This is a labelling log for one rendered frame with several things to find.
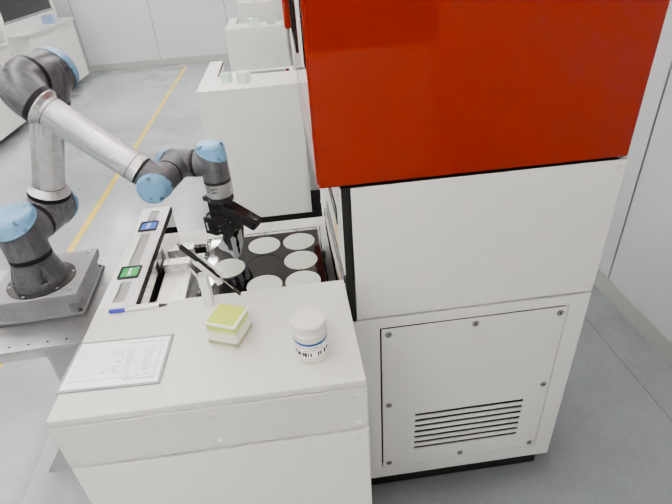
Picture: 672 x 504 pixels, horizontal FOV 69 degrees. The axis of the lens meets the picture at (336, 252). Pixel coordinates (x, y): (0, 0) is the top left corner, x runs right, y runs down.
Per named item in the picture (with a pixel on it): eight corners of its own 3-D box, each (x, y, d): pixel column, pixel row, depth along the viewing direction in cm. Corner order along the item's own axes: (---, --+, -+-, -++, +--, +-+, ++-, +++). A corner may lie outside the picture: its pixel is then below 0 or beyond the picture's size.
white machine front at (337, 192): (326, 192, 203) (318, 94, 181) (356, 321, 135) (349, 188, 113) (318, 193, 203) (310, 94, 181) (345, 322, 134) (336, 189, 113)
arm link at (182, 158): (144, 159, 128) (184, 159, 126) (162, 144, 137) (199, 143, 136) (151, 187, 132) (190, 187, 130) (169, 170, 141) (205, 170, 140)
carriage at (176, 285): (198, 256, 162) (196, 248, 160) (182, 330, 131) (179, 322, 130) (173, 259, 161) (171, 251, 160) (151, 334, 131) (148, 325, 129)
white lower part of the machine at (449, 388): (469, 323, 252) (485, 175, 208) (545, 467, 183) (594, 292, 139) (332, 340, 248) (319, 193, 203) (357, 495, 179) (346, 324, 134)
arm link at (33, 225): (-5, 263, 138) (-27, 221, 131) (27, 238, 149) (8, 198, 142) (34, 264, 136) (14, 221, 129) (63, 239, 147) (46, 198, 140)
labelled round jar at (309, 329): (326, 338, 108) (323, 305, 103) (330, 361, 103) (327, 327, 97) (294, 342, 108) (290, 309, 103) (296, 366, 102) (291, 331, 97)
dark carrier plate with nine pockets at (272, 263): (317, 230, 163) (317, 228, 162) (328, 293, 134) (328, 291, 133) (212, 242, 160) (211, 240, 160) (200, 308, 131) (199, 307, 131)
